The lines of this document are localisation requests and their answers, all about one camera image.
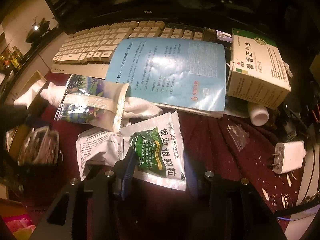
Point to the white pill bottle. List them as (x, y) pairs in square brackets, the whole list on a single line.
[(258, 114)]

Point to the white keyboard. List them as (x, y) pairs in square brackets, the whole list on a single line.
[(89, 52)]

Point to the light blue booklet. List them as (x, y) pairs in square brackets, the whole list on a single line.
[(187, 75)]

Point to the cardboard box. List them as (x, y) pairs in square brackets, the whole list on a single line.
[(16, 136)]

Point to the white text sachet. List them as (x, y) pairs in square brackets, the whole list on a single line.
[(98, 146)]

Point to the black TCL monitor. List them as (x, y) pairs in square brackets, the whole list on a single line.
[(284, 20)]

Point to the white usb charger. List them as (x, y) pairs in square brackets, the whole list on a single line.
[(288, 156)]

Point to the small clear zip bag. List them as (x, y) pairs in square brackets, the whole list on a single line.
[(239, 136)]

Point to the white green medicine box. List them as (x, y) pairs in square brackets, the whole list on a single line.
[(256, 70)]

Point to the cooking oil bottle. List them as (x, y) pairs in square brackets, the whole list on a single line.
[(16, 57)]

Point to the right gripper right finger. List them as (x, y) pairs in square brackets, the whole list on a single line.
[(228, 209)]

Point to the white towel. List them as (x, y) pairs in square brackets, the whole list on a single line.
[(133, 108)]

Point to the black wok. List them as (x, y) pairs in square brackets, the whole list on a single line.
[(37, 31)]

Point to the green white granule sachet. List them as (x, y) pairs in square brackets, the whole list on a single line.
[(158, 143)]

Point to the colourful floral snack pouch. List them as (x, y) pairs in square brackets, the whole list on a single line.
[(93, 101)]

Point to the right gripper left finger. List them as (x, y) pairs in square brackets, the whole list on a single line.
[(66, 218)]

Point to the dark red cloth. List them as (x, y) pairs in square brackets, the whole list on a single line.
[(155, 212)]

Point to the white foam block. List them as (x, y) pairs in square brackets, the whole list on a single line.
[(27, 98)]

